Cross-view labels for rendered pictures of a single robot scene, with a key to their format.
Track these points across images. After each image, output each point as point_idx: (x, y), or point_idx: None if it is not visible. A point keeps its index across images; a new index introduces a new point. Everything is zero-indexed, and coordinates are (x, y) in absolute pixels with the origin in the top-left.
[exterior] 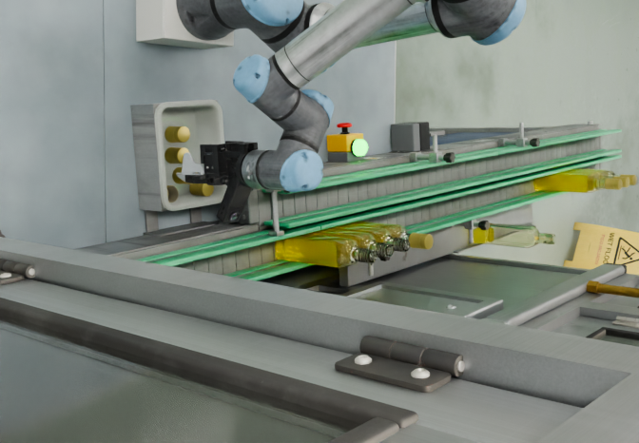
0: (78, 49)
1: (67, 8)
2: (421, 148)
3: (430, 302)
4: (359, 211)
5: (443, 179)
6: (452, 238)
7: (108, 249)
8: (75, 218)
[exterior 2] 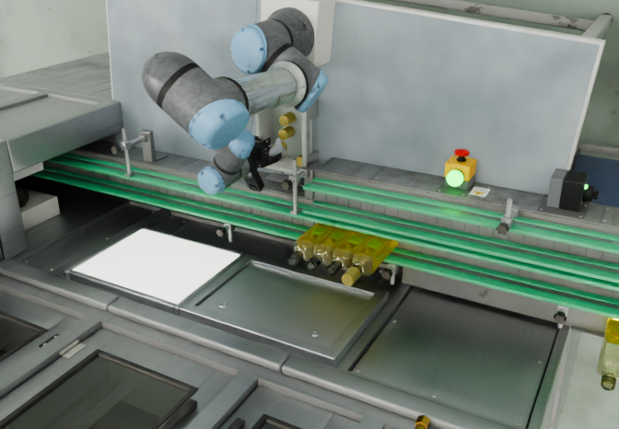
0: None
1: (234, 25)
2: (561, 206)
3: (327, 322)
4: (379, 229)
5: (568, 249)
6: (572, 312)
7: None
8: None
